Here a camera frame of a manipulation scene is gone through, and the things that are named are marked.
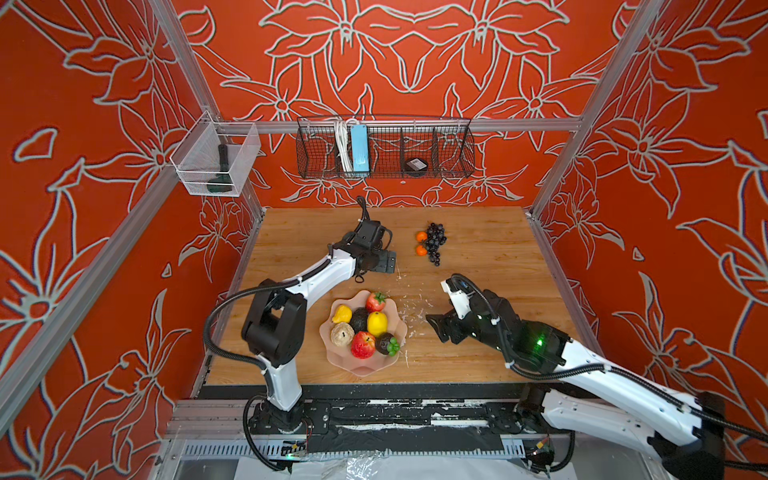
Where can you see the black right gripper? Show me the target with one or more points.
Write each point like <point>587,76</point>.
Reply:
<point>449,319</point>

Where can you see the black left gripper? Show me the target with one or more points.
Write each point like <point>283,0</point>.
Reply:
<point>381,266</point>

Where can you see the red fake strawberry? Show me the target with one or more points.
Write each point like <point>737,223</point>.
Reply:
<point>375,302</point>

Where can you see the dark purple fake mangosteen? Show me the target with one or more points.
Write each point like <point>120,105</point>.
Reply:
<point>387,344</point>

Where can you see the yellow fake lemon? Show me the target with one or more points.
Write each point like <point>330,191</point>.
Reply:
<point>377,323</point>

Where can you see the yellow fake pear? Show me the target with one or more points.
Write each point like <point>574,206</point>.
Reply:
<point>342,314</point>

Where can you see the dark fake avocado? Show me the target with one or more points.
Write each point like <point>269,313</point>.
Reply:
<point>359,320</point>

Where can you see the red fake apple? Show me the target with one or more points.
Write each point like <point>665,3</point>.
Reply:
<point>363,345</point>

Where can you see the white fake garlic bulb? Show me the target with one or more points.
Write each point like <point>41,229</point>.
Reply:
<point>342,335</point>

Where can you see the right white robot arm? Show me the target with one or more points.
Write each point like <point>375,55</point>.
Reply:
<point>572,388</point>

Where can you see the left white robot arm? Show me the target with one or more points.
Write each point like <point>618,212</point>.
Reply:
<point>275,323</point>

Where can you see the dark fake grape bunch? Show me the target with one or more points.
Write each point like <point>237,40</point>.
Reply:
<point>435,239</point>

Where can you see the light blue box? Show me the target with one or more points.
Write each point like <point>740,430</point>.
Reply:
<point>360,150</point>

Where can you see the black brush in bin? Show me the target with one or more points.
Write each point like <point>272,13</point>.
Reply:
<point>221,182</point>

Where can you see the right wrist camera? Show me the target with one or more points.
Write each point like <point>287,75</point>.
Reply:
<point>459,299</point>

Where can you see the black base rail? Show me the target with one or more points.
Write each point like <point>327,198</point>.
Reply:
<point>465,419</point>

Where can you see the black wire wall basket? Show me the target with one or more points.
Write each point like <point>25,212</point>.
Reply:
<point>446,144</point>

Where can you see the clear plastic wall bin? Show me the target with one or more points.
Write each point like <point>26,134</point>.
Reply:
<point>196,158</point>

